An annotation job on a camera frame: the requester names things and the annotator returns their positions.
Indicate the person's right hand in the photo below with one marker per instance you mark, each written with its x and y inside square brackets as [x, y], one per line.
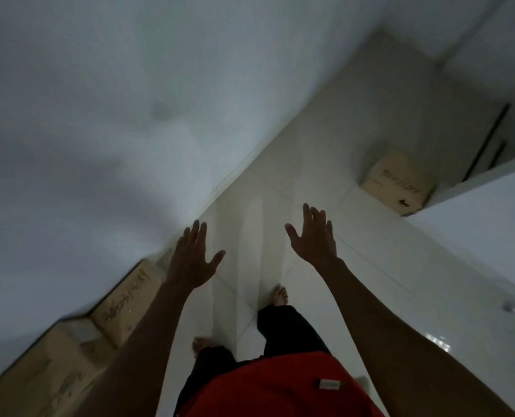
[316, 247]

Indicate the person's left hand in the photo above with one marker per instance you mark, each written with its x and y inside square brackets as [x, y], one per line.
[190, 264]

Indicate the person's left thumb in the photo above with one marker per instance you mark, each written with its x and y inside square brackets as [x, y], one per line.
[216, 262]

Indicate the person's right thumb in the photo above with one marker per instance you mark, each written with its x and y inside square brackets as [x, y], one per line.
[293, 236]

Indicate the person's right forearm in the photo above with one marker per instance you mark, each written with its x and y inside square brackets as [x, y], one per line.
[396, 343]

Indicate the person's left forearm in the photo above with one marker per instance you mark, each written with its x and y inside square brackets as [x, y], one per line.
[140, 343]

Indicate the person's right foot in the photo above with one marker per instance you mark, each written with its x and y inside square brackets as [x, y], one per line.
[280, 295]

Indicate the person's foot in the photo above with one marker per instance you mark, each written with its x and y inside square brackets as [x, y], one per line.
[201, 345]
[280, 295]

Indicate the person's left foot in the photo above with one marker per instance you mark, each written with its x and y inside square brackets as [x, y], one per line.
[201, 345]

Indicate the black trousers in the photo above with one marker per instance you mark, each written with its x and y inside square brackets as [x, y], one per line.
[287, 330]

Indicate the cardboard box with scribbled writing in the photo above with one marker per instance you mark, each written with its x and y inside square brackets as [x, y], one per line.
[127, 299]

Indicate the small cardboard box black print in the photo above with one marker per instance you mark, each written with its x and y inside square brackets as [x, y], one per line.
[396, 182]

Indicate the red shirt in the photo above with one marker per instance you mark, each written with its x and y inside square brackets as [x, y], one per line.
[274, 390]

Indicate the white door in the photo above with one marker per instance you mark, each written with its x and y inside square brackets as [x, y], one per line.
[487, 221]

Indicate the large open cardboard box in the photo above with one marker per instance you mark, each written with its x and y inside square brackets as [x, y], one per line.
[44, 377]

